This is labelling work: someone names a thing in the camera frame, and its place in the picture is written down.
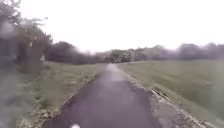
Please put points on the tall leafy trees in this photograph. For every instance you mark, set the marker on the tall leafy trees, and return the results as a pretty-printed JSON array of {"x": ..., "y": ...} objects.
[{"x": 26, "y": 43}]

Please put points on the robot's own part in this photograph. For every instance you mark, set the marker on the robot's own part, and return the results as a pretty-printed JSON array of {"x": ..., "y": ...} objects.
[{"x": 75, "y": 126}]

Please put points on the dark asphalt path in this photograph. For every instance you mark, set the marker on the dark asphalt path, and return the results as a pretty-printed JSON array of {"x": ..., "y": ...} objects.
[{"x": 106, "y": 100}]

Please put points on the row of distant trees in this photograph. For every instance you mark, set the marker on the row of distant trees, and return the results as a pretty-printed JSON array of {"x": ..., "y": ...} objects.
[{"x": 143, "y": 53}]

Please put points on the grass field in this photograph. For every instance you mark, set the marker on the grass field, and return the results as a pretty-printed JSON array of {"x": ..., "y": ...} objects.
[{"x": 186, "y": 83}]

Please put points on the grass verge with dry patches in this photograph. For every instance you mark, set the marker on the grass verge with dry patches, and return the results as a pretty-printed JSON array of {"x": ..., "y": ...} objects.
[{"x": 56, "y": 83}]

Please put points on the pale gravel strip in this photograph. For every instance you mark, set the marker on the pale gravel strip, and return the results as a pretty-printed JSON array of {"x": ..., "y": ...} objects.
[{"x": 163, "y": 108}]

